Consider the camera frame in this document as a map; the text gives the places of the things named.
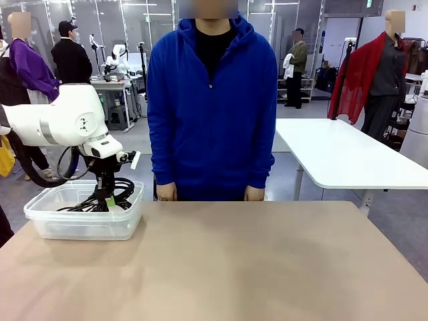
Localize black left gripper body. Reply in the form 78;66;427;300
89;156;123;193

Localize person's right forearm blue sleeve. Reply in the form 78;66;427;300
147;133;178;187

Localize person's left forearm blue sleeve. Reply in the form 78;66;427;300
246;133;278;187

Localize person's right hand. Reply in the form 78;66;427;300
156;183;179;201

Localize person's left hand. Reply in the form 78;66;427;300
244;184;266;201

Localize clear plastic storage container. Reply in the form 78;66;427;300
23;179;146;241

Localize grey step stool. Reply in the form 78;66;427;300
106;106;130;132

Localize grey lab workbench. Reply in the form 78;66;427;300
90;79;138;133

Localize yellow bag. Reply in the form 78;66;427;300
0;133;16;178

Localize dark blurry foreground object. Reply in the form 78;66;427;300
0;203;15;249

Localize person in blue hoodie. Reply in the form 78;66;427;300
146;0;279;202

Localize person in black jacket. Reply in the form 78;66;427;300
50;19;94;84

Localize mannequin in black clothes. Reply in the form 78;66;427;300
0;31;51;180

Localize mannequin in purple shirt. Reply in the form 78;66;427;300
7;12;61;104

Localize white stand lamp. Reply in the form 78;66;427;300
88;32;102;74

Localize wooden shoe rack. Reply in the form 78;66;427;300
276;77;315;104

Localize person in olive jacket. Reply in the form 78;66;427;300
283;28;308;110

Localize black bags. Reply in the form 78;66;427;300
315;66;339;94

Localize mannequin with red shawl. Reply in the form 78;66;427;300
327;9;409;141

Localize black tripod white head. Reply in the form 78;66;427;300
329;37;358;122

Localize white cylindrical machine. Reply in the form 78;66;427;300
399;96;428;162

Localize white side table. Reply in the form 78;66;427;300
404;70;428;101

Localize clothes rack dark garments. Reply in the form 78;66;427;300
401;36;428;76

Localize left arm white wrist camera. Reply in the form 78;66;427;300
115;149;142;171

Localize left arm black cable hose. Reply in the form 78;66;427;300
5;128;98;189

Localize black camera tripod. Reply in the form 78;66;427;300
137;41;150;118

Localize dark wall screen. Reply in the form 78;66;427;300
323;0;385;18

